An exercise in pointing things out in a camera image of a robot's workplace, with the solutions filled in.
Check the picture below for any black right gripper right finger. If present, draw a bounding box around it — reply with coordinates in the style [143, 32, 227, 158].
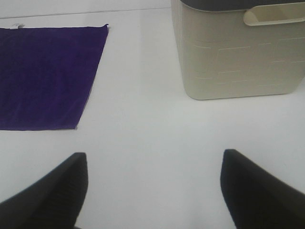
[220, 149, 305, 229]

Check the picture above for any purple towel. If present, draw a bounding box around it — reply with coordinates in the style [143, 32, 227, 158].
[0, 25, 108, 131]

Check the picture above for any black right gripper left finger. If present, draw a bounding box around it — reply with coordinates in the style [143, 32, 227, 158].
[0, 153, 88, 229]

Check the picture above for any beige plastic storage bin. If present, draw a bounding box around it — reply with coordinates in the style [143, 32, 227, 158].
[171, 0, 305, 100]

